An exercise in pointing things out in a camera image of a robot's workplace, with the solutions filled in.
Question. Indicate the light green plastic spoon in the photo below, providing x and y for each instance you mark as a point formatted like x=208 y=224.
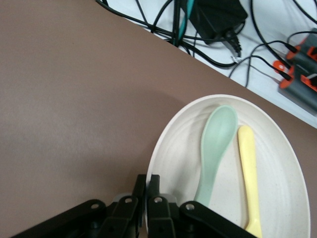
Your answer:
x=218 y=131

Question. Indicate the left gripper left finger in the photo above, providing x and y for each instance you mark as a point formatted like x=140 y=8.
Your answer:
x=119 y=218

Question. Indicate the yellow plastic fork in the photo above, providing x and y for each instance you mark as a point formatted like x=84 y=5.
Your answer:
x=248 y=161

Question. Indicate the grey orange device box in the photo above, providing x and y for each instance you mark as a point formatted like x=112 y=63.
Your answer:
x=299 y=91
x=309 y=45

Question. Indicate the brown table mat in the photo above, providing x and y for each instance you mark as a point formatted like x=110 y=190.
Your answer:
x=62 y=99

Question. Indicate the cream round plate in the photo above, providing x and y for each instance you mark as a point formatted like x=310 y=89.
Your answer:
x=277 y=173

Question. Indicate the black power adapter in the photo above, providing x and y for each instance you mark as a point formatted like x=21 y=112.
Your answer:
x=215 y=17

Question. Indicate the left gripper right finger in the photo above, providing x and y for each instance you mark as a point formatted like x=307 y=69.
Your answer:
x=168 y=220

